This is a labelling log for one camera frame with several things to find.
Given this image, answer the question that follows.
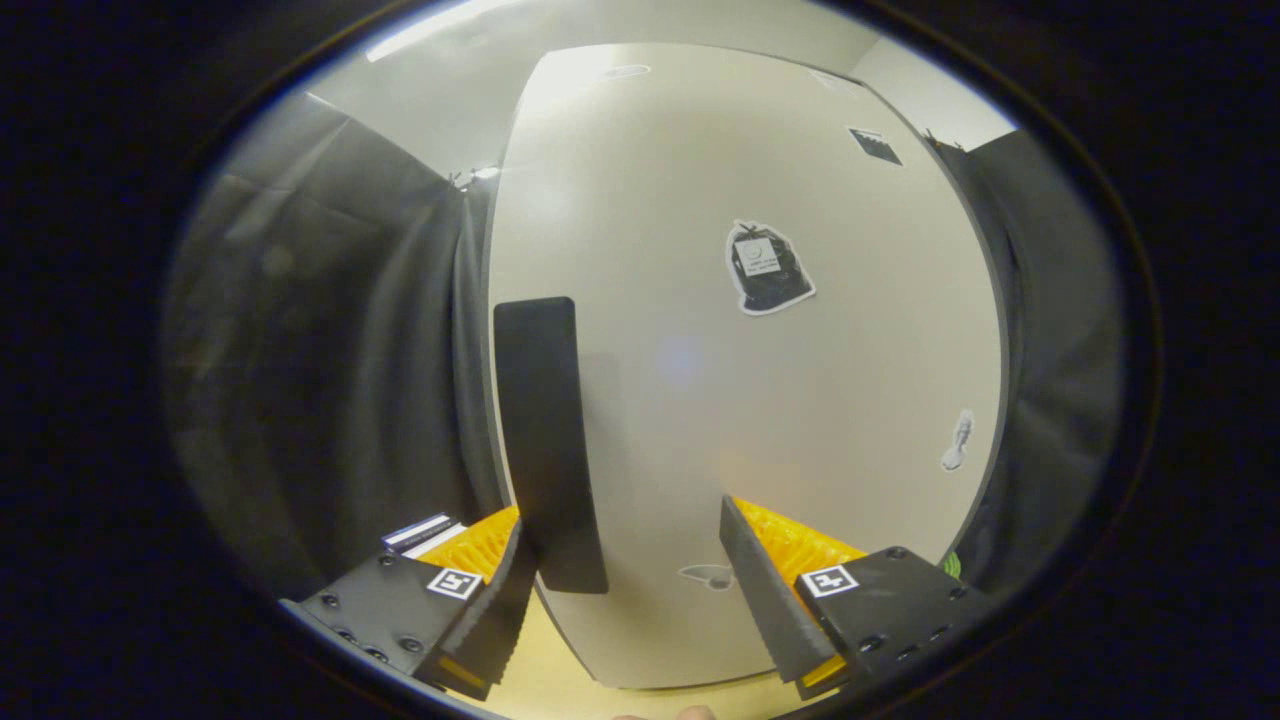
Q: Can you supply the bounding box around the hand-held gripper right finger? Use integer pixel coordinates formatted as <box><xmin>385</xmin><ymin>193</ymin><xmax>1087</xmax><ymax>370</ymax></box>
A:
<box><xmin>718</xmin><ymin>494</ymin><xmax>993</xmax><ymax>703</ymax></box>

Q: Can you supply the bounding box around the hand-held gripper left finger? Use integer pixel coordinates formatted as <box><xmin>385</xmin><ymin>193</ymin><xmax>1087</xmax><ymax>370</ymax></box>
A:
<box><xmin>283</xmin><ymin>505</ymin><xmax>541</xmax><ymax>701</ymax></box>

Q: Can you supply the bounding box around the black door handle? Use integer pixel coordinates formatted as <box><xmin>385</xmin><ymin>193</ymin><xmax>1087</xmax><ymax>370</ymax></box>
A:
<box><xmin>493</xmin><ymin>296</ymin><xmax>609</xmax><ymax>595</ymax></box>

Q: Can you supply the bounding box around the white shoe cabinet door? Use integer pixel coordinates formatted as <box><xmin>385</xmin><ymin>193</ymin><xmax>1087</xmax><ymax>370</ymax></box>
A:
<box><xmin>485</xmin><ymin>42</ymin><xmax>1006</xmax><ymax>691</ymax></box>

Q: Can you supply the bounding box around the stack of white books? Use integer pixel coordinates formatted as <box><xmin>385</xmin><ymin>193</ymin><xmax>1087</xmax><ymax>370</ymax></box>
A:
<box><xmin>382</xmin><ymin>512</ymin><xmax>468</xmax><ymax>556</ymax></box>

